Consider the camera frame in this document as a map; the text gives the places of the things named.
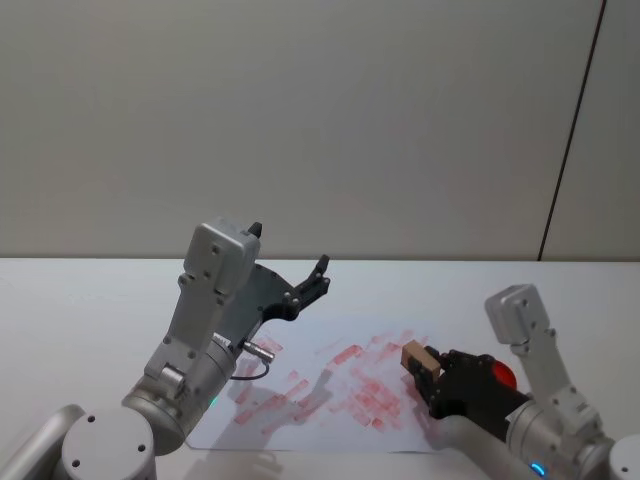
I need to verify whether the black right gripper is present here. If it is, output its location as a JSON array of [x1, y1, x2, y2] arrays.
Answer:
[[404, 349, 531, 427]]

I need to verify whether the white paper with red marks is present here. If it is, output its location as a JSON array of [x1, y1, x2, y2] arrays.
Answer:
[[184, 305, 454, 441]]

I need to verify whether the red round ink pad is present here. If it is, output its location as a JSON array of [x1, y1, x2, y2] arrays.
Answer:
[[491, 363, 518, 391]]

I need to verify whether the thin cable with silver plug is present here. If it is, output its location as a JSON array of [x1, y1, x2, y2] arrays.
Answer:
[[229, 339, 277, 384]]

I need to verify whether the wooden block stamp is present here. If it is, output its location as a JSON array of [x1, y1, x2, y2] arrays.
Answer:
[[400, 340, 445, 382]]

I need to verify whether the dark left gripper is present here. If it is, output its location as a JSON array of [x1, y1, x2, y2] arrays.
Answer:
[[217, 221, 332, 346]]

